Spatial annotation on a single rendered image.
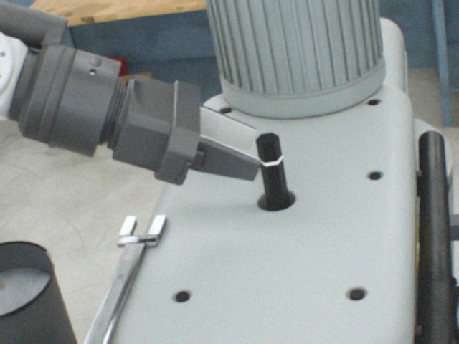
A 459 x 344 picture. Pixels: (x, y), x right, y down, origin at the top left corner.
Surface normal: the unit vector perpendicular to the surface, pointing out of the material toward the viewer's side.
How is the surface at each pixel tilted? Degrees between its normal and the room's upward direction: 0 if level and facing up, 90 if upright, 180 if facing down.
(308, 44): 90
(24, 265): 86
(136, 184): 0
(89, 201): 0
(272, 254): 0
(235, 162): 90
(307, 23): 90
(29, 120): 98
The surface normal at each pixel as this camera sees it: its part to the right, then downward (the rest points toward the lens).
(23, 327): 0.56, 0.41
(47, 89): 0.22, 0.04
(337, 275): -0.18, -0.83
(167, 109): 0.34, -0.81
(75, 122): 0.07, 0.45
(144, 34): -0.18, 0.54
